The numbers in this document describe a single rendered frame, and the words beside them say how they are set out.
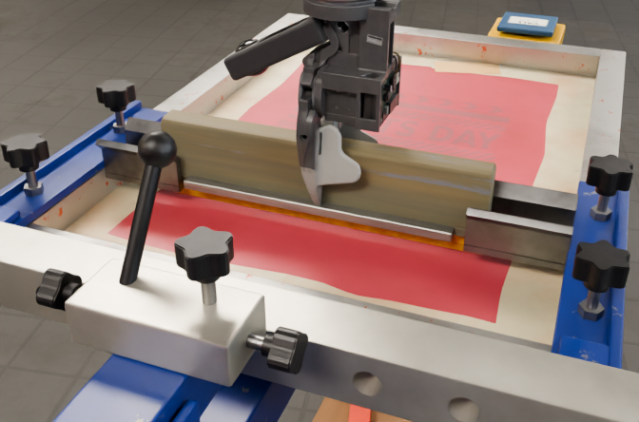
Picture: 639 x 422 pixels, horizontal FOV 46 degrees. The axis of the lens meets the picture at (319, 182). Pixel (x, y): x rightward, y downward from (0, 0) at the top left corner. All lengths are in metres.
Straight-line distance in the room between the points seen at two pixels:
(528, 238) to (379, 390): 0.25
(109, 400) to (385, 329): 0.19
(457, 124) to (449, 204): 0.33
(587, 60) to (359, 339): 0.83
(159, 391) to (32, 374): 1.64
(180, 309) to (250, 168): 0.31
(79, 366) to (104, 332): 1.60
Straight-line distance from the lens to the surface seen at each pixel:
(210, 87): 1.08
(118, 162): 0.87
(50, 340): 2.24
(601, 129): 1.01
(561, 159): 1.00
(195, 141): 0.82
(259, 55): 0.73
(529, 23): 1.47
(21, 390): 2.12
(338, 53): 0.71
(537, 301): 0.74
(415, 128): 1.04
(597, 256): 0.63
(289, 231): 0.81
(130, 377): 0.53
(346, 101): 0.71
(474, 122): 1.07
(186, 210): 0.86
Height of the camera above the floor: 1.40
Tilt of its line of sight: 29 degrees down
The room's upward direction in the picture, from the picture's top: straight up
